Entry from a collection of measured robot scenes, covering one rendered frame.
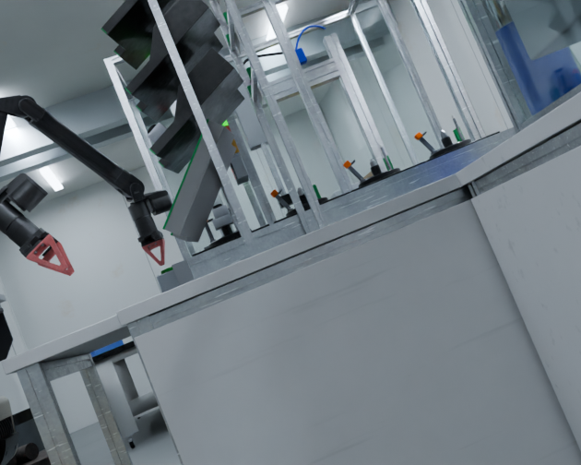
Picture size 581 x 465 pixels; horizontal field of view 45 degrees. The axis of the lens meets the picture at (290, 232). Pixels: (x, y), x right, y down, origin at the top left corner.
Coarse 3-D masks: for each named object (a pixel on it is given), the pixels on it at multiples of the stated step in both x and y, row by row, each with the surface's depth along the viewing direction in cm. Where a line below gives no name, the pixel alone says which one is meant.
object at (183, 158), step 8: (232, 96) 182; (240, 96) 187; (224, 104) 182; (232, 104) 187; (224, 112) 186; (232, 112) 192; (216, 120) 186; (224, 120) 191; (192, 144) 184; (184, 152) 184; (192, 152) 189; (160, 160) 180; (176, 160) 183; (184, 160) 189; (168, 168) 183; (176, 168) 188
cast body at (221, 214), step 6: (216, 210) 211; (222, 210) 211; (228, 210) 211; (216, 216) 211; (222, 216) 211; (228, 216) 211; (216, 222) 210; (222, 222) 211; (228, 222) 211; (216, 228) 210
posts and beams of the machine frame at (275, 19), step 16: (272, 0) 302; (416, 0) 286; (272, 16) 301; (432, 16) 285; (432, 32) 285; (288, 48) 300; (432, 48) 287; (288, 64) 302; (448, 64) 284; (304, 80) 299; (448, 80) 284; (304, 96) 298; (464, 96) 283; (320, 112) 298; (464, 112) 282; (320, 128) 297; (480, 128) 282; (336, 160) 296; (336, 176) 297
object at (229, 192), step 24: (216, 0) 198; (240, 24) 164; (168, 48) 162; (240, 72) 196; (264, 72) 163; (192, 96) 162; (264, 96) 164; (264, 120) 195; (288, 144) 162; (216, 168) 160; (312, 192) 161; (240, 216) 160
